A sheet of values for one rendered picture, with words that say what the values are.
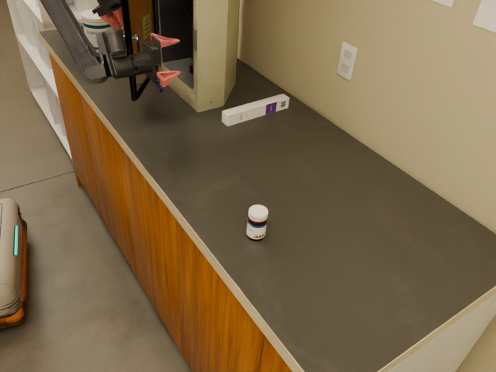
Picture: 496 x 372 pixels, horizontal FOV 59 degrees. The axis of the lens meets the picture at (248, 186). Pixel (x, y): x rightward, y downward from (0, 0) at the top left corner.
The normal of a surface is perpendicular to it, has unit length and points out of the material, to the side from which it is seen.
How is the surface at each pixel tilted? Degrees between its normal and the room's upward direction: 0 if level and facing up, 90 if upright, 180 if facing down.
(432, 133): 90
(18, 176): 0
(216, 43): 90
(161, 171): 0
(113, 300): 0
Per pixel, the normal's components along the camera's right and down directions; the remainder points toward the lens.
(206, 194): 0.07, -0.78
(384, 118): -0.83, 0.30
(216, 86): 0.56, 0.55
